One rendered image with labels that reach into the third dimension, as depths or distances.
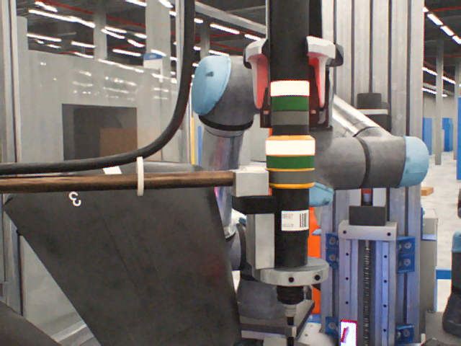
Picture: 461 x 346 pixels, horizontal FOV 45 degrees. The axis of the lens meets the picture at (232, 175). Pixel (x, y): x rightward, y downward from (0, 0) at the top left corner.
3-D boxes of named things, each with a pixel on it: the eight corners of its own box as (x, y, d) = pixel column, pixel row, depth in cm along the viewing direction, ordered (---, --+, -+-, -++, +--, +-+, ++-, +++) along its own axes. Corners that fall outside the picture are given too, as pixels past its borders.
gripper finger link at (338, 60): (351, 58, 51) (336, 70, 60) (351, 42, 51) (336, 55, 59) (299, 59, 51) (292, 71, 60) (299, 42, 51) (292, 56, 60)
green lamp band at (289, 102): (278, 109, 48) (278, 95, 48) (266, 111, 51) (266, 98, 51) (315, 109, 49) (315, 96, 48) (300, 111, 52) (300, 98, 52)
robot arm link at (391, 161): (301, 104, 124) (423, 207, 82) (254, 104, 121) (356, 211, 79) (309, 52, 119) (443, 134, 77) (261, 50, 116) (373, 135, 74)
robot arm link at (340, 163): (366, 205, 76) (366, 125, 76) (290, 209, 73) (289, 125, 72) (339, 199, 84) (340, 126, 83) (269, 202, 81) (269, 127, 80)
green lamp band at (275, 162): (274, 170, 48) (274, 156, 47) (259, 167, 52) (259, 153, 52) (322, 169, 49) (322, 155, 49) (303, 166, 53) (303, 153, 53)
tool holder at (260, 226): (243, 290, 46) (242, 173, 45) (222, 270, 53) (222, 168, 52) (342, 282, 48) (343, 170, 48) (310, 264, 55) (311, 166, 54)
